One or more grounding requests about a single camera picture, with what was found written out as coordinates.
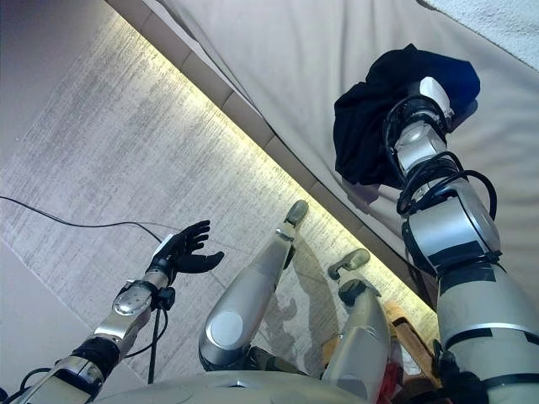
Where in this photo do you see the brown wicker basket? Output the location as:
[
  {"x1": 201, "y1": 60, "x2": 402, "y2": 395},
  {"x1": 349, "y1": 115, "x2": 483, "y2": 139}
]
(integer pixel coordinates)
[{"x1": 323, "y1": 300, "x2": 443, "y2": 388}]

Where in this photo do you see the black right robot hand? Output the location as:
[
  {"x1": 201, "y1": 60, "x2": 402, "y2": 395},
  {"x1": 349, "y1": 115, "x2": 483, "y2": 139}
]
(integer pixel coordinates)
[{"x1": 403, "y1": 76, "x2": 457, "y2": 128}]

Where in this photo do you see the white textured blanket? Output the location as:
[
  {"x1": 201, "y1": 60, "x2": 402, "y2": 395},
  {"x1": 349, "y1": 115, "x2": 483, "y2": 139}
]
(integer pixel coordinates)
[{"x1": 416, "y1": 0, "x2": 539, "y2": 72}]

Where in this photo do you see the grey striped area rug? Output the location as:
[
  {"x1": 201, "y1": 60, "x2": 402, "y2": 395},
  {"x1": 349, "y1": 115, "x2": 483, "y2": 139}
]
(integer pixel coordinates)
[{"x1": 0, "y1": 8, "x2": 439, "y2": 380}]

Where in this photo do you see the thin black floor cable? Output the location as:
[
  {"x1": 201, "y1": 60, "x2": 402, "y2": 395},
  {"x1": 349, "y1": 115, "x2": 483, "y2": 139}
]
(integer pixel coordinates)
[{"x1": 0, "y1": 195, "x2": 163, "y2": 244}]

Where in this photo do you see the black garment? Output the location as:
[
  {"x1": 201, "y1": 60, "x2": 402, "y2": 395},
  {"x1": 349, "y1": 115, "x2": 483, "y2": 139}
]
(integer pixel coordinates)
[{"x1": 332, "y1": 44, "x2": 481, "y2": 186}]

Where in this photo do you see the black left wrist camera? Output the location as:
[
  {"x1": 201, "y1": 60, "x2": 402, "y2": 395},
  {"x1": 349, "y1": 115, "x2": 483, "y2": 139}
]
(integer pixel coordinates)
[{"x1": 151, "y1": 285, "x2": 176, "y2": 311}]

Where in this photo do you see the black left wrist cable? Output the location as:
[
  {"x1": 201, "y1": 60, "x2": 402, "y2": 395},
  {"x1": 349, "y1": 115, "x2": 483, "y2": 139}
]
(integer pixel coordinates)
[{"x1": 125, "y1": 306, "x2": 169, "y2": 384}]

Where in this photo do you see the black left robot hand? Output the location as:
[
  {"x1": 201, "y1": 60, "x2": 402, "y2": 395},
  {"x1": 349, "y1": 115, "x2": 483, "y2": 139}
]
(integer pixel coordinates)
[{"x1": 146, "y1": 219, "x2": 226, "y2": 277}]

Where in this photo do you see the silver right robot leg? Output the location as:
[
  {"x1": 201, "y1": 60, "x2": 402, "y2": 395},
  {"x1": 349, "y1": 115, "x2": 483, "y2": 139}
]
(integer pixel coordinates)
[{"x1": 322, "y1": 279, "x2": 399, "y2": 401}]

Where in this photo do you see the grey right robot foot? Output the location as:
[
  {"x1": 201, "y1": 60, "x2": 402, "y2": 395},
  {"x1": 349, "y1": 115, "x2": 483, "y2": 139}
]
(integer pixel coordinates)
[{"x1": 328, "y1": 247, "x2": 371, "y2": 279}]

